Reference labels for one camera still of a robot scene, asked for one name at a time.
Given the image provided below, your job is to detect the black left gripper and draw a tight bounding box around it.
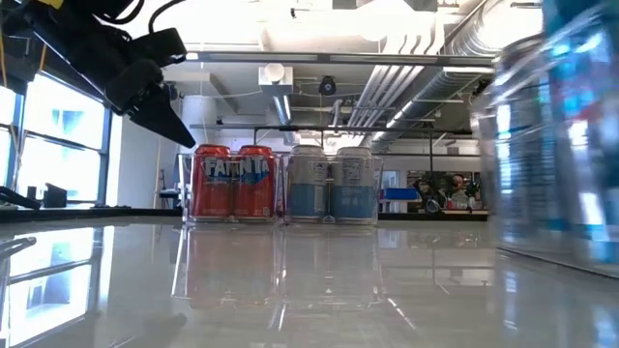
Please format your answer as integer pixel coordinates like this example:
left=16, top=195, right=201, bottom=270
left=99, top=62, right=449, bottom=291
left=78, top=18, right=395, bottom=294
left=103, top=27, right=197, bottom=150

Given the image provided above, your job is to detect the red Fanta strawberry can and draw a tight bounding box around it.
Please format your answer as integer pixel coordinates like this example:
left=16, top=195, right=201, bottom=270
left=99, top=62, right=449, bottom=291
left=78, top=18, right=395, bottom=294
left=232, top=144, right=278, bottom=221
left=189, top=143, right=234, bottom=221

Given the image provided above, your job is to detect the white ceiling fixture box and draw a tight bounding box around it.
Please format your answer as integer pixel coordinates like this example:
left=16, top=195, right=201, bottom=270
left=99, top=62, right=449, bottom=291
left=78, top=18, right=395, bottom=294
left=258, top=62, right=295, bottom=96

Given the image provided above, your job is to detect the small black box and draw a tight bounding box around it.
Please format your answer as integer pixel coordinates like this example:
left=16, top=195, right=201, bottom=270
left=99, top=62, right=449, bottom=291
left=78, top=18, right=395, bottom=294
left=42, top=182, right=69, bottom=210

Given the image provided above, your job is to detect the silver ceiling conduit bundle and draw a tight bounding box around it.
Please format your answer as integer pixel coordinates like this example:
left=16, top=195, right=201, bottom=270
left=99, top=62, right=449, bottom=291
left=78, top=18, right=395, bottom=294
left=345, top=28, right=436, bottom=130

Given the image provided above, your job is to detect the blue plastic crate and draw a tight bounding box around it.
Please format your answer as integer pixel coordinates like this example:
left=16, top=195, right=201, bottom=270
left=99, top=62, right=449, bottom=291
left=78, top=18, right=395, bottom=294
left=380, top=187, right=421, bottom=202

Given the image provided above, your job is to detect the person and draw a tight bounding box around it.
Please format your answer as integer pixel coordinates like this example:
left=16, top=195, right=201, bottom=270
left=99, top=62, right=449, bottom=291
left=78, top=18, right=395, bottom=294
left=447, top=173, right=473, bottom=211

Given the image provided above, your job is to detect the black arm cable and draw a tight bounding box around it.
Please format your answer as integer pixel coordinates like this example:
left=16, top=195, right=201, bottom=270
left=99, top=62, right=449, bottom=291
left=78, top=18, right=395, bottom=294
left=94, top=0, right=146, bottom=25
left=147, top=0, right=188, bottom=35

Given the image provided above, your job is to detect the silver vertical duct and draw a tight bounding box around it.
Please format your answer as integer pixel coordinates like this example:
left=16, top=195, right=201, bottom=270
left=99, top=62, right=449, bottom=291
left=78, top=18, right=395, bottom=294
left=270, top=94, right=297, bottom=146

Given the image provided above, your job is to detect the black metal table frame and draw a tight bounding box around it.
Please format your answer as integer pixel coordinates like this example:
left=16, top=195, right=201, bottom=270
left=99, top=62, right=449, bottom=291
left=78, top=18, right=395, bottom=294
left=0, top=186, right=44, bottom=211

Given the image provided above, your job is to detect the black round ceiling camera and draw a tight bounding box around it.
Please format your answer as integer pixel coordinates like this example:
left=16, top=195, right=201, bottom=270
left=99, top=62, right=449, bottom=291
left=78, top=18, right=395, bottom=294
left=318, top=74, right=339, bottom=97

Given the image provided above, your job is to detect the ribbed silver ventilation duct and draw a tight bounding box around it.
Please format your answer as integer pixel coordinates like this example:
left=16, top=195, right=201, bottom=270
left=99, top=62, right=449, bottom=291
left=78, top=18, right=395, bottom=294
left=371, top=0, right=545, bottom=154

